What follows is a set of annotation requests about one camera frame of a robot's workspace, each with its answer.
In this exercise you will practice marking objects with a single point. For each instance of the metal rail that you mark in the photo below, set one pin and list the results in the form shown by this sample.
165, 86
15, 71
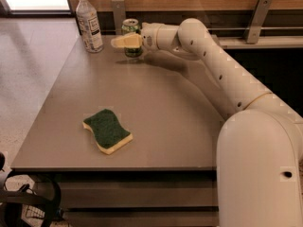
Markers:
234, 29

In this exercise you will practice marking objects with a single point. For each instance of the green and yellow sponge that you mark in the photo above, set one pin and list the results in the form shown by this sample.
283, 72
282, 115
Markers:
109, 135

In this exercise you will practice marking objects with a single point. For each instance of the left metal bracket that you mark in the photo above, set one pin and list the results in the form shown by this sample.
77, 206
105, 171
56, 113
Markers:
119, 14

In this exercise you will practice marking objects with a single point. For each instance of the clear plastic water bottle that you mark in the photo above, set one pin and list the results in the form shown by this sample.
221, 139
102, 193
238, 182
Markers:
89, 26

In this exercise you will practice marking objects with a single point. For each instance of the grey drawer cabinet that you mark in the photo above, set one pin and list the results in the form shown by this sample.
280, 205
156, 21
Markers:
165, 177

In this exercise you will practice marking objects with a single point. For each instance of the metal bracket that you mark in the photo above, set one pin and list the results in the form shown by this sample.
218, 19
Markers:
252, 32
119, 14

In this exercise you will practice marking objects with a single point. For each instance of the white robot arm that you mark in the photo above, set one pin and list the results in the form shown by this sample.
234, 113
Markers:
259, 147

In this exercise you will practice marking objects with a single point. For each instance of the right metal bracket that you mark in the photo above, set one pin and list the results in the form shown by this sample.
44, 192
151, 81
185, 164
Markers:
252, 32

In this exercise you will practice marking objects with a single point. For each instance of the green soda can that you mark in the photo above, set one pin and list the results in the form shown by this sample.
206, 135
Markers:
128, 26

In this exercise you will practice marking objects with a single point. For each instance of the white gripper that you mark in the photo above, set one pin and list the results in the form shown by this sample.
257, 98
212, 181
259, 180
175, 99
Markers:
150, 35

